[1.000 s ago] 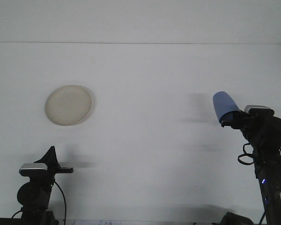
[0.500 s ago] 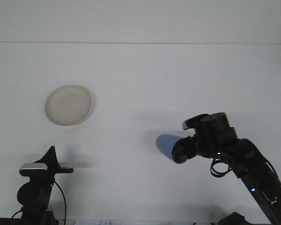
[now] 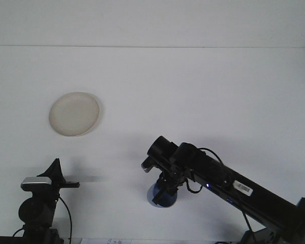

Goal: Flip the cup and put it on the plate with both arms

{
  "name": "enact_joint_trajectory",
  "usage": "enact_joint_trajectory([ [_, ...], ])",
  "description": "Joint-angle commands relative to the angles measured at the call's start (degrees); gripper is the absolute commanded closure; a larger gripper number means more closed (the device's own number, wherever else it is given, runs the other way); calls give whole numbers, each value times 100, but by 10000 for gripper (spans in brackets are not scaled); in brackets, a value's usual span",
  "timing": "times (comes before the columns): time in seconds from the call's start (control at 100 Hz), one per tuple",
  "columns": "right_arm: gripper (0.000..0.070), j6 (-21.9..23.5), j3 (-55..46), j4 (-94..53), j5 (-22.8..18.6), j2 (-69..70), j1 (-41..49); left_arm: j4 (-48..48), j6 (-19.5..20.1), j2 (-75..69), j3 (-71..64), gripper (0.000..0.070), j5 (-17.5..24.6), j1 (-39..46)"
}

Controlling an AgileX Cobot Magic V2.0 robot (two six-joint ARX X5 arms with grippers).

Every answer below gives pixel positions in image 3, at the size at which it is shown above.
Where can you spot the pale blue cup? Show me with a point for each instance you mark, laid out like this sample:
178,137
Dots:
169,202

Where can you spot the pale round plate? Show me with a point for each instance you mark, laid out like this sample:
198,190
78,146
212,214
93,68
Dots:
75,115

